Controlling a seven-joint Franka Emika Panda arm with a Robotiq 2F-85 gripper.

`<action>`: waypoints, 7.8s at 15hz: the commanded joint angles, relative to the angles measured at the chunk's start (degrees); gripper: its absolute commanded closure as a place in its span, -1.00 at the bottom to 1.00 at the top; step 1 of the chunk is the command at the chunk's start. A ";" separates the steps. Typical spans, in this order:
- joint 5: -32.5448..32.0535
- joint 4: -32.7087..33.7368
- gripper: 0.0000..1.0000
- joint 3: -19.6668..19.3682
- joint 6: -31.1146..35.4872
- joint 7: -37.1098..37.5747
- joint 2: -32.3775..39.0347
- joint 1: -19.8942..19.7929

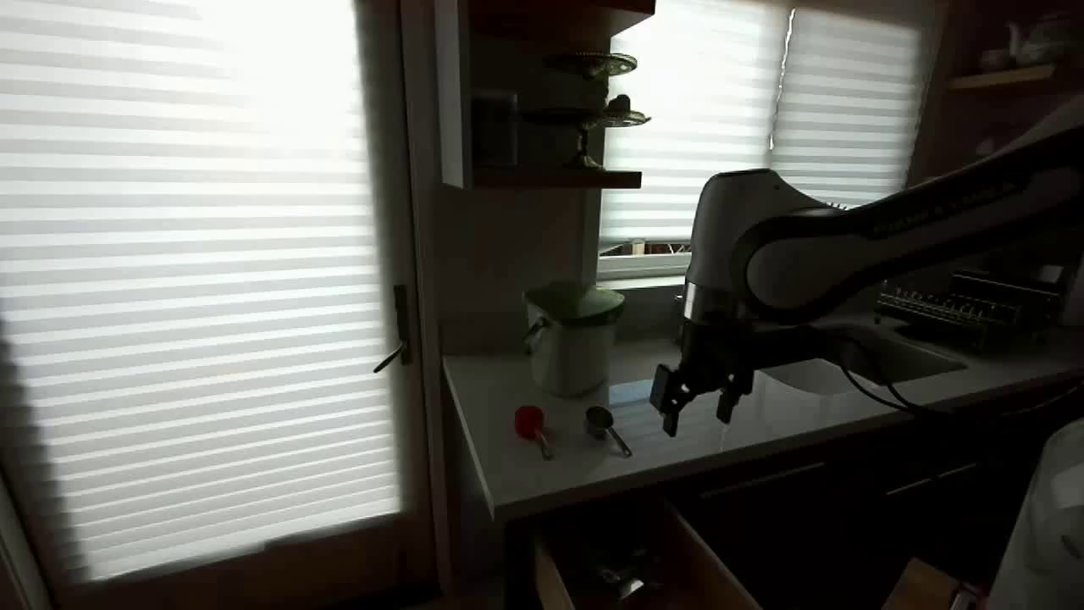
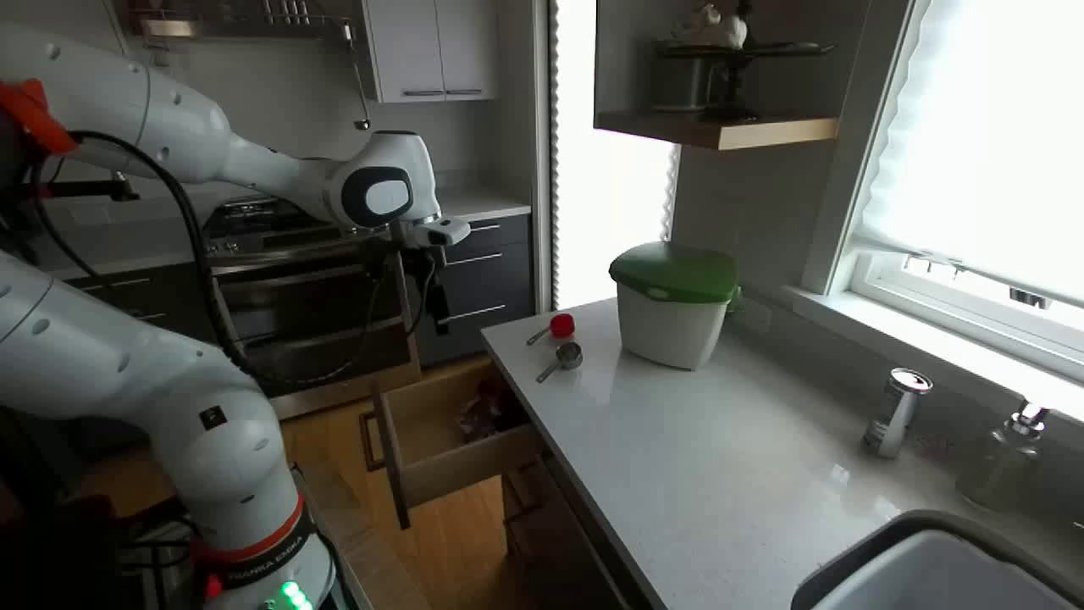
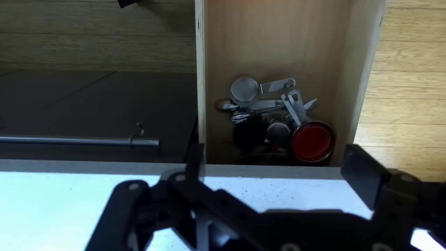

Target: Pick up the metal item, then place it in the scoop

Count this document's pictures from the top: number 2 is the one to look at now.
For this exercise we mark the open wooden drawer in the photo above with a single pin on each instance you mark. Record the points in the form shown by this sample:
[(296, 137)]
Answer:
[(417, 437)]

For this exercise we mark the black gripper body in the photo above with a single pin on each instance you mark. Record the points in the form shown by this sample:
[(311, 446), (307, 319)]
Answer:
[(407, 273)]

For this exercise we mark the dark lower cabinet drawers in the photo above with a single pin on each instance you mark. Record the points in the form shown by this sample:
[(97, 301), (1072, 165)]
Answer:
[(483, 284)]

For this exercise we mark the white figurine on shelf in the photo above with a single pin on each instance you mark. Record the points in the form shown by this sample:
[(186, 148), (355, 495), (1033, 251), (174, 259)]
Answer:
[(716, 25)]

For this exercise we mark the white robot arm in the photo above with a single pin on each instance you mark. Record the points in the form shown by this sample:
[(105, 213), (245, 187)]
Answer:
[(207, 421)]

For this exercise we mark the white sink basin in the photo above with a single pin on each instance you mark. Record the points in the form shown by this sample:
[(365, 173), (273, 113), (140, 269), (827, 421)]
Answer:
[(936, 560)]

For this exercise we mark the stainless steel oven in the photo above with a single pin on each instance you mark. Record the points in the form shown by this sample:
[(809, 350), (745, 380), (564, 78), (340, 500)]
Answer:
[(307, 302)]

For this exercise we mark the metal measuring scoop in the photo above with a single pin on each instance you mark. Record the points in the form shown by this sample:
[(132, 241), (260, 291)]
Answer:
[(568, 356)]

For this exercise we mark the white bin with green lid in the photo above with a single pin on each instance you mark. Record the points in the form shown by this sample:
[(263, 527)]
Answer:
[(671, 302)]

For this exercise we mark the chrome sink faucet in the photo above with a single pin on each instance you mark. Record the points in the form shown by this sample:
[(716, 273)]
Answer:
[(1004, 460)]

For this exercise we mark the wooden wall shelf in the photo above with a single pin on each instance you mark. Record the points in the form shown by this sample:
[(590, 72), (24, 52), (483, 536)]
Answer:
[(782, 89)]

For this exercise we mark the white upper cabinet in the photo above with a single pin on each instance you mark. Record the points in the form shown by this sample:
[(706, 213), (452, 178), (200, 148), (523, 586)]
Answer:
[(430, 48)]

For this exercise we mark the red measuring scoop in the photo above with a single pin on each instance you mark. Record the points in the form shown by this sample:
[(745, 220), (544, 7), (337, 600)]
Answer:
[(559, 327)]

